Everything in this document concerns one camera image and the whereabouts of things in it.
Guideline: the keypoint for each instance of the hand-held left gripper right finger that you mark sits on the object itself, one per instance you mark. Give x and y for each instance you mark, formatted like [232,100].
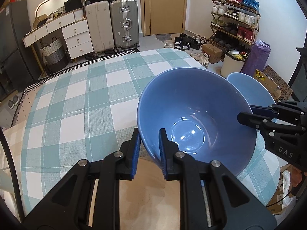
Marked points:
[162,155]

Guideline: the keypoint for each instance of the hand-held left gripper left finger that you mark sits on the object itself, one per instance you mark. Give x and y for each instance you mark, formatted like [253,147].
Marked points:
[135,153]

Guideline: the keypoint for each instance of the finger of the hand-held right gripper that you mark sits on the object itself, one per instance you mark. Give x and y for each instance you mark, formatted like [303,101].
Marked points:
[249,118]
[261,109]

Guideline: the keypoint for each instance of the blue bowl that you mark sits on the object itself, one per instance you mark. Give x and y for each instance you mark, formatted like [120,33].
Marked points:
[191,105]
[249,88]

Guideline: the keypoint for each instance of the person's right hand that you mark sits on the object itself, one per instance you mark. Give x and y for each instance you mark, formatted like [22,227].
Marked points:
[298,178]

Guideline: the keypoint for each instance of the printed cardboard box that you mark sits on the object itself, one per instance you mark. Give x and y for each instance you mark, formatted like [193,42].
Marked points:
[278,83]

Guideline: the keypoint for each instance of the yellow bag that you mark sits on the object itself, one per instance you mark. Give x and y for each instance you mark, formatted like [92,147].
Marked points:
[260,75]

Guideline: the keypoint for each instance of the labelled cardboard box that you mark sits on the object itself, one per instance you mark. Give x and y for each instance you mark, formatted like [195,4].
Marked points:
[283,184]

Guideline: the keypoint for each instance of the white trash bin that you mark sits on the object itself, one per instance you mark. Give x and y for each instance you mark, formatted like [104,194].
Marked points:
[231,67]

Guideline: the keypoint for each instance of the purple plastic bag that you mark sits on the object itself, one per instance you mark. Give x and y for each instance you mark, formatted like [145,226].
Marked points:
[257,57]

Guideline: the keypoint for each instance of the teal checked tablecloth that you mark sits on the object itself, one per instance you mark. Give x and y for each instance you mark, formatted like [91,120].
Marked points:
[84,105]

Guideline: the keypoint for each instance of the brown cardboard box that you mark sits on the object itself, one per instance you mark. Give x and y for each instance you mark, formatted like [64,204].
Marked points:
[212,52]

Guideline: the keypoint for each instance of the shoe rack with shoes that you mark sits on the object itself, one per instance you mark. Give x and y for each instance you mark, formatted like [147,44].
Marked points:
[242,32]

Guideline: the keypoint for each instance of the pile of loose shoes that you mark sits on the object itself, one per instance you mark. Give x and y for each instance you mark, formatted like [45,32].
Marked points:
[182,44]

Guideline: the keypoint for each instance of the wooden shoe rack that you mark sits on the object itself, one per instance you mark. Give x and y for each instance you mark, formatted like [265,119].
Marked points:
[239,7]

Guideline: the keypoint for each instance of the grey door mat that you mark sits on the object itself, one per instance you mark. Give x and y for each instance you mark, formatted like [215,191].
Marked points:
[163,37]

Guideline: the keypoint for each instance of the grey white woven basket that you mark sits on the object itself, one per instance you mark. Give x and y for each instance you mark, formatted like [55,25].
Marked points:
[54,55]

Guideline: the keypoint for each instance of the silver suitcase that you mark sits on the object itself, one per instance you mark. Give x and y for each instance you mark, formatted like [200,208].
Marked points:
[124,24]

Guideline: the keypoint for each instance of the grey slipper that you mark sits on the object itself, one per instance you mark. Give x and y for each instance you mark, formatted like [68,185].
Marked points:
[11,104]
[15,99]

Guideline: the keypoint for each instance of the beige suitcase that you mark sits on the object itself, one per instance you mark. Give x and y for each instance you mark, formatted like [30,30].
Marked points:
[99,26]

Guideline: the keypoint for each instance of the white dressing table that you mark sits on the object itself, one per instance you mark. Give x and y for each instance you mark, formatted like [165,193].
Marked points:
[74,30]

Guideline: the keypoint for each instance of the wooden door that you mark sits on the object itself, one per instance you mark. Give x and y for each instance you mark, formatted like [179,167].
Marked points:
[163,7]

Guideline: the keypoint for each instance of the grey refrigerator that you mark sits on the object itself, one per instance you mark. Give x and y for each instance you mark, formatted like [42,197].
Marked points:
[16,48]

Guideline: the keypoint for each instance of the black fabric bag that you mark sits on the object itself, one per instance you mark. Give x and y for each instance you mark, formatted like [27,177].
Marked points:
[73,6]

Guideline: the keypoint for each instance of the small striped container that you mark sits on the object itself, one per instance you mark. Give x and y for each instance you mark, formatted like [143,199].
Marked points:
[61,9]

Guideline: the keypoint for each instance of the small open cardboard box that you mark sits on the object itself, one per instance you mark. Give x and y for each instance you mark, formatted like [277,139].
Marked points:
[41,20]

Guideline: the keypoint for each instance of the rounded vanity mirror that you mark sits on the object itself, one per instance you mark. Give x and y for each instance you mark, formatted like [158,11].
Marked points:
[50,4]

